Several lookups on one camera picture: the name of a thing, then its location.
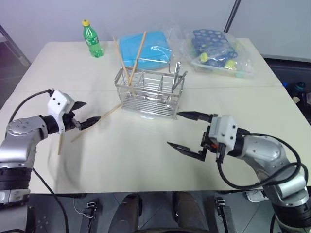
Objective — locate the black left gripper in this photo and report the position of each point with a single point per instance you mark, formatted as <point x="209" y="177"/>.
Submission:
<point x="70" y="121"/>

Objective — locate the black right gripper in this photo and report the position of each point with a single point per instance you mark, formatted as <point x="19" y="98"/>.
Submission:
<point x="209" y="143"/>

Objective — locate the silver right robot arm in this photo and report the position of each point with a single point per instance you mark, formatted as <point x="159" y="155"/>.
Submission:
<point x="267" y="150"/>

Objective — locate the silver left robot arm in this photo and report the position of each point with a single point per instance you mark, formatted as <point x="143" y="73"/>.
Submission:
<point x="22" y="136"/>

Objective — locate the wooden chopstick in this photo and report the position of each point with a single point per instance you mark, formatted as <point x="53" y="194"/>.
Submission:
<point x="109" y="113"/>
<point x="119" y="54"/>
<point x="140" y="48"/>
<point x="60" y="145"/>

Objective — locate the green bottle with yellow cap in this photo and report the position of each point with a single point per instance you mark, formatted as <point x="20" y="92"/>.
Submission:
<point x="93" y="43"/>

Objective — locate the yellow-green plastic wheel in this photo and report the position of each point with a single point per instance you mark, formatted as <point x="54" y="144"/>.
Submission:
<point x="204" y="57"/>
<point x="230" y="64"/>

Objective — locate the blue plastic lunch box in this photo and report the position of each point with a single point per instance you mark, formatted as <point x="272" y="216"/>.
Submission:
<point x="131" y="48"/>

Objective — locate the dark rounded shape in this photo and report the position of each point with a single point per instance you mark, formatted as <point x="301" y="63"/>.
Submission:
<point x="127" y="213"/>
<point x="190" y="213"/>

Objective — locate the white object under table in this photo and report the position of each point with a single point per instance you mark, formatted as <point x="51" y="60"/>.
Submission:
<point x="255" y="196"/>

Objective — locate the blue holed plastic rack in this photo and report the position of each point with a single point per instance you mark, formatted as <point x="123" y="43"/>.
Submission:
<point x="219" y="38"/>

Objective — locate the clear plastic bag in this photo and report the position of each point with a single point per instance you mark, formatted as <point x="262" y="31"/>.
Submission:
<point x="243" y="48"/>

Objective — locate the dark bottle with blue cap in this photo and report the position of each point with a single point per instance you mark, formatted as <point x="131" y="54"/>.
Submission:
<point x="299" y="89"/>

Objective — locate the dark metal pole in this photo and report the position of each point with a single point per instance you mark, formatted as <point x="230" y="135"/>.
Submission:
<point x="230" y="17"/>

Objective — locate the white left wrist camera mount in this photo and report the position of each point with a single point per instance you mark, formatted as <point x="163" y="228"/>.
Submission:
<point x="58" y="102"/>

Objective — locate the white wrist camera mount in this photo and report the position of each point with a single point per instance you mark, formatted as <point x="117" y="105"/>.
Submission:
<point x="58" y="102"/>
<point x="224" y="131"/>

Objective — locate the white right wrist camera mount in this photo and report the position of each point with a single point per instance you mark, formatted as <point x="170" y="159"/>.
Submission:
<point x="224" y="131"/>

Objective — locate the black bracket under table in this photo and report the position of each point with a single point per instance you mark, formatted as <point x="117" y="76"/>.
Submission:
<point x="224" y="216"/>
<point x="90" y="218"/>

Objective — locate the grey metal frame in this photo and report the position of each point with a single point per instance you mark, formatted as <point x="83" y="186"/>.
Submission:
<point x="14" y="46"/>

